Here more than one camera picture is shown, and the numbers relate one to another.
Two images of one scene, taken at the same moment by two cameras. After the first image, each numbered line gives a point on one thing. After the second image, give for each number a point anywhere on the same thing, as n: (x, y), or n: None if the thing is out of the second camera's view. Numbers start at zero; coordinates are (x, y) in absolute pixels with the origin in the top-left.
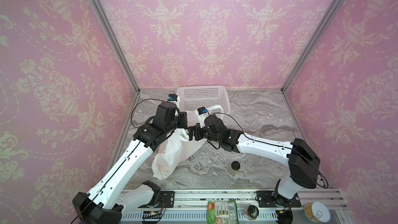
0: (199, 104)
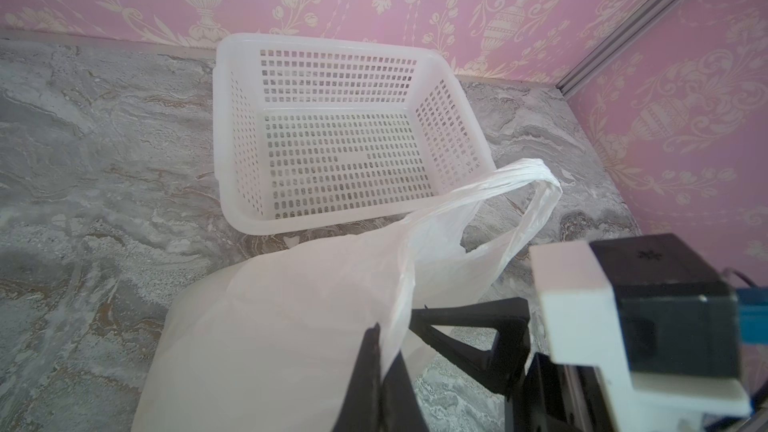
0: (332, 136)
